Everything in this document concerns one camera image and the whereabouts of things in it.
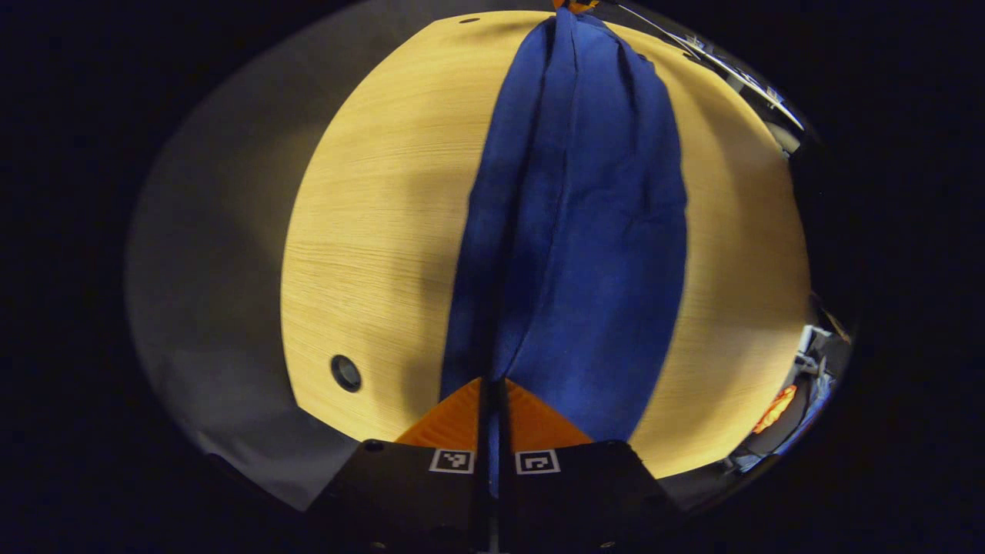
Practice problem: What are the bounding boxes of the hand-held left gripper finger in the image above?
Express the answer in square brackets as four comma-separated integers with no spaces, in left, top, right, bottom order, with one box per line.
[308,377,493,554]
[494,377,686,554]

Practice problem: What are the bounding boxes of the blue jeans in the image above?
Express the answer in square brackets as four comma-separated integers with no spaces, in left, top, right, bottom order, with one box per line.
[440,8,688,493]

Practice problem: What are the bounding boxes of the orange object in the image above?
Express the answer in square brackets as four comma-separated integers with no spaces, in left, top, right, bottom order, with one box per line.
[753,385,798,436]

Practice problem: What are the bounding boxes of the white device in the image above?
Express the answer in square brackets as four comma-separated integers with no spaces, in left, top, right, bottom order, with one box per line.
[795,325,833,378]

